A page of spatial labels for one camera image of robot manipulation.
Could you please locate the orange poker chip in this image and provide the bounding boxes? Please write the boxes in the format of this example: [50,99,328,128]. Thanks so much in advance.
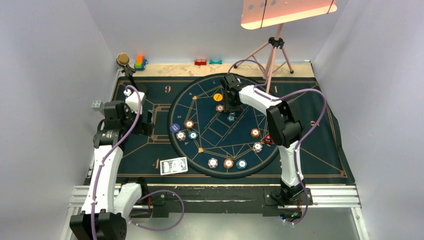
[184,120,195,130]
[250,128,261,138]
[215,104,225,113]

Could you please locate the teal poker chip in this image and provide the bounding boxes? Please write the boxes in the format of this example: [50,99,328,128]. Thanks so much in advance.
[227,112,236,122]
[188,130,199,140]

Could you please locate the blue playing card deck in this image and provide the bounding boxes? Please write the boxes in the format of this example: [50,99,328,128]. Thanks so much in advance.
[159,157,188,176]

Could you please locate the orange chip stack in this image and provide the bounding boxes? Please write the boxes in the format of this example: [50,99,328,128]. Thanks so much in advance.
[223,158,234,169]

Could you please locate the teal chip stack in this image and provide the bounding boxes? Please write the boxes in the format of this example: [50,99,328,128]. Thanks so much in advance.
[236,159,247,170]

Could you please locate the pink white chip stack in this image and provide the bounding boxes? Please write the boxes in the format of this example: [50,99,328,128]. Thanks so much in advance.
[207,158,219,169]

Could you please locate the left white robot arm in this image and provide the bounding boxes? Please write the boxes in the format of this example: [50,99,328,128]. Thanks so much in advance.
[69,85,154,240]

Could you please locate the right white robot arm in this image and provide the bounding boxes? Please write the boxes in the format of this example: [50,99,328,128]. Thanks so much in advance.
[220,74,306,205]

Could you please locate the yellow round dealer button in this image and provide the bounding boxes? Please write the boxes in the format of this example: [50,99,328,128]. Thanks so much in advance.
[213,93,224,102]

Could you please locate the purple round blind button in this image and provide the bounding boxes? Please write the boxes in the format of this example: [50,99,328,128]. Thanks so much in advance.
[169,123,181,133]

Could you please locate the grey lego brick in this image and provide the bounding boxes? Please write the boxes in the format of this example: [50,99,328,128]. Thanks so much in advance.
[91,100,104,112]

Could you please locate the teal toy block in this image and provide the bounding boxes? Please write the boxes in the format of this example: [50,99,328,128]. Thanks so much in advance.
[209,59,223,65]

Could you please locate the red triangular all-in marker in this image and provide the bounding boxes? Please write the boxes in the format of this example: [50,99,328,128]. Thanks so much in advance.
[260,134,275,145]

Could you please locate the dark green rectangular poker mat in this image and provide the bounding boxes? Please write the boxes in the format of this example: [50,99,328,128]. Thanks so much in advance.
[118,74,355,185]

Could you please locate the orange green blue block stack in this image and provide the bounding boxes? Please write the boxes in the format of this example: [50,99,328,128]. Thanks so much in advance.
[134,55,148,71]

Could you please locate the red toy block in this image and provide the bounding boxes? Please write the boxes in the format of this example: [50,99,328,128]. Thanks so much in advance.
[194,58,208,66]

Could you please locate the pink tripod stand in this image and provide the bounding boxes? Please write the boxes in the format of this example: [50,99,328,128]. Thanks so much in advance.
[233,23,294,93]

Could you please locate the pink light panel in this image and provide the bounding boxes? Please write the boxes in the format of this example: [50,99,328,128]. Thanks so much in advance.
[240,0,338,30]

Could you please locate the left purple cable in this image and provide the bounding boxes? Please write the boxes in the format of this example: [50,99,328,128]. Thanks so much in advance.
[88,84,185,240]

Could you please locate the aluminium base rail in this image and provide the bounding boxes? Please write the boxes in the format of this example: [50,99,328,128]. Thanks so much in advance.
[59,183,370,240]

